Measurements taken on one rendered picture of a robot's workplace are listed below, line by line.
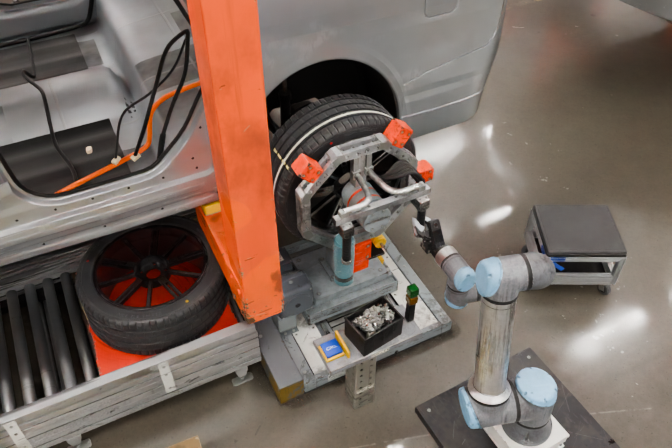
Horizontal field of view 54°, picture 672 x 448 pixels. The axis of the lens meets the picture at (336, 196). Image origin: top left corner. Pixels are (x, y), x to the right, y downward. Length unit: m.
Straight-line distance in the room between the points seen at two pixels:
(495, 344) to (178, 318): 1.34
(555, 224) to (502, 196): 0.68
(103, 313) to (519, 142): 2.88
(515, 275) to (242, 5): 1.12
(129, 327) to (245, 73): 1.35
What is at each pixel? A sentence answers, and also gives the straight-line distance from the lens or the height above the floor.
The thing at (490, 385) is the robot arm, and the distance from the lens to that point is 2.43.
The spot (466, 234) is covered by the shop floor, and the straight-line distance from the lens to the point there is 3.90.
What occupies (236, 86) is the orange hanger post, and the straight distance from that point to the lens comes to 2.02.
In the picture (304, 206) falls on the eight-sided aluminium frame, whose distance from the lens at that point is 2.67.
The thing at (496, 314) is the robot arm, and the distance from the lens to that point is 2.19.
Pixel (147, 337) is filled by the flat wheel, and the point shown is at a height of 0.40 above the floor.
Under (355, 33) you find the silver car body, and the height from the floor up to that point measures 1.40.
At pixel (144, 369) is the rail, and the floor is 0.38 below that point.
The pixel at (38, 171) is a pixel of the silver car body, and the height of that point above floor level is 0.80.
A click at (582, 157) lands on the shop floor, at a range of 4.62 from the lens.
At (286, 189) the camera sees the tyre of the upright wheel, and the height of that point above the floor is 0.95.
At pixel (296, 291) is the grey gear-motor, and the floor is 0.40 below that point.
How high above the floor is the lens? 2.76
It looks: 43 degrees down
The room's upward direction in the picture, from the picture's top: straight up
